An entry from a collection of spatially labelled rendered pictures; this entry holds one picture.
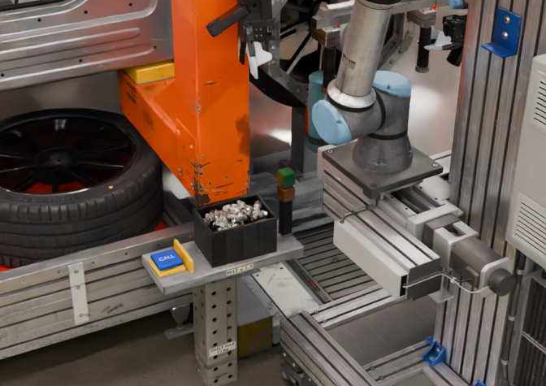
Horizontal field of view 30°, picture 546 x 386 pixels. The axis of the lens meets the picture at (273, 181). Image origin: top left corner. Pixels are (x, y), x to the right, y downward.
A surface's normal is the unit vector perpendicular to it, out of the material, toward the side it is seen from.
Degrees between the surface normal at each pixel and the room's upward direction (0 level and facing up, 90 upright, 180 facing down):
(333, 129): 97
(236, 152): 90
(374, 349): 0
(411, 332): 0
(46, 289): 90
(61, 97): 0
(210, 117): 90
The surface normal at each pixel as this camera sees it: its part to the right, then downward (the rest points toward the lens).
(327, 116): -0.79, 0.42
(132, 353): 0.01, -0.86
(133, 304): 0.45, 0.47
